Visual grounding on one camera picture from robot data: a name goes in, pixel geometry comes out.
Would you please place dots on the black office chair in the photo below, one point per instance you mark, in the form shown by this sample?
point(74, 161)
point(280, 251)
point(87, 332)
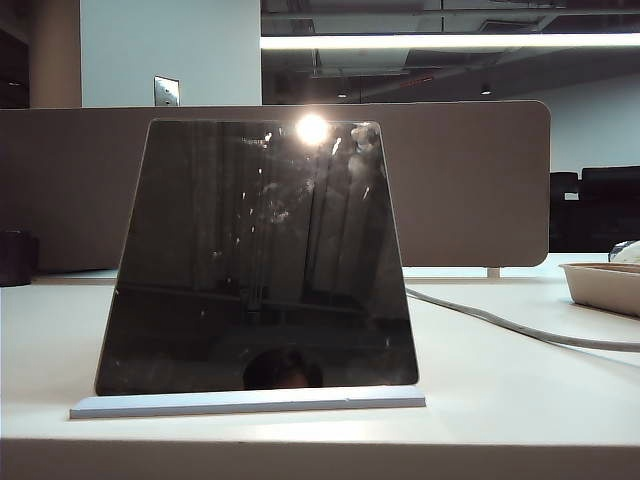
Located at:
point(610, 210)
point(565, 220)

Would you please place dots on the long ceiling strip light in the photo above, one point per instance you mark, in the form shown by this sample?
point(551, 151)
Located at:
point(450, 41)

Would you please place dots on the white crumpled wrapper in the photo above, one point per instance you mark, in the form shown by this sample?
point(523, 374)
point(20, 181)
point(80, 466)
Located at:
point(629, 252)

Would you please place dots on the metal wall switch plate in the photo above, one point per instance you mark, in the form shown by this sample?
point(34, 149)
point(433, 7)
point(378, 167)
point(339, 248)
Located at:
point(167, 91)

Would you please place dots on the beige paper tray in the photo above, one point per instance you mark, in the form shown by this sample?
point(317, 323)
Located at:
point(610, 290)

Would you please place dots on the black round container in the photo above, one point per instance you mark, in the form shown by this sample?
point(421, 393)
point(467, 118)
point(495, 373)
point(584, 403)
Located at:
point(17, 260)

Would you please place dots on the brown desk divider panel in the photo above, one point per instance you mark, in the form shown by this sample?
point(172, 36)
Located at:
point(475, 190)

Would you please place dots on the square mirror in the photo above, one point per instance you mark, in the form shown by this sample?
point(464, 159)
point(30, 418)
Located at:
point(250, 250)

